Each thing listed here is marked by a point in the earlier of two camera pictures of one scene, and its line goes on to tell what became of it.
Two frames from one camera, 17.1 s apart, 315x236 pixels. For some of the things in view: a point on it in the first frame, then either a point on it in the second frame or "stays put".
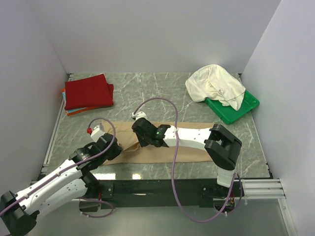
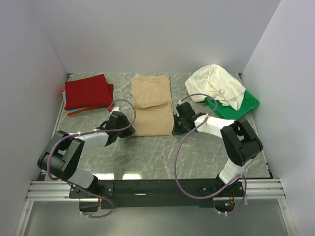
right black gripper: (139, 128) -> (178, 123)
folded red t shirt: (90, 92) stays put
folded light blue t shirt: (63, 94) stays put
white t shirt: (215, 82) stays put
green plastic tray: (228, 113) stays put
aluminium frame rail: (259, 189) stays put
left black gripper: (115, 148) -> (127, 129)
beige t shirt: (133, 152) -> (153, 107)
